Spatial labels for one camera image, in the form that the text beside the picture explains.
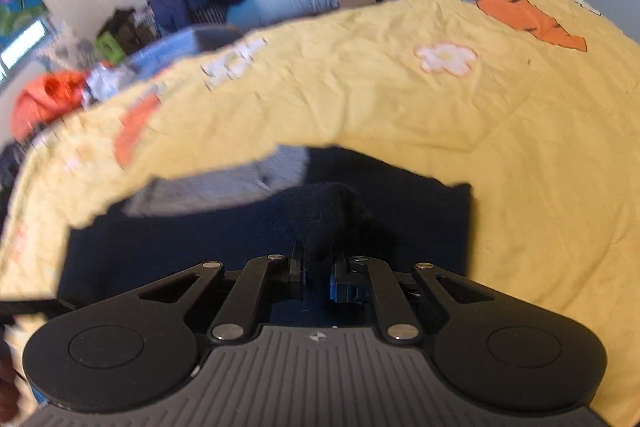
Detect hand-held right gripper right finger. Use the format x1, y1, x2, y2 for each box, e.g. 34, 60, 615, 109
329, 256, 496, 347

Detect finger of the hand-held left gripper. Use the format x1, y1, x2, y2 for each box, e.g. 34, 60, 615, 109
0, 298, 76, 315

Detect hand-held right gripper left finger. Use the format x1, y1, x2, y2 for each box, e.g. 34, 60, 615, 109
135, 239, 306, 346

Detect navy and grey sweater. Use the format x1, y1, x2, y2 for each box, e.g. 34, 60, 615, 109
59, 144, 474, 333

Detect dark olive clothes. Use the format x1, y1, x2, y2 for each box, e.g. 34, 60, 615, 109
97, 7, 157, 58

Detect dark cloth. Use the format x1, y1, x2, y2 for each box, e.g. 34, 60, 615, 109
0, 142, 32, 220

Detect yellow printed bedsheet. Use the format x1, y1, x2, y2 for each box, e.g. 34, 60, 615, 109
0, 0, 640, 427

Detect orange garment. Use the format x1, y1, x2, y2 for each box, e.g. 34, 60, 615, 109
10, 71, 92, 142

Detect light blue cloth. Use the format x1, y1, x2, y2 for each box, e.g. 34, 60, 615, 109
82, 26, 247, 108

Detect green box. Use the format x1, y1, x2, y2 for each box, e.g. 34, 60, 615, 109
95, 32, 126, 66

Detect navy garment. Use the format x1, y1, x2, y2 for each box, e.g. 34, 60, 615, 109
149, 0, 202, 34

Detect wall poster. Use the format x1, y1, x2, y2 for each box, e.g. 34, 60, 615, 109
0, 0, 52, 80

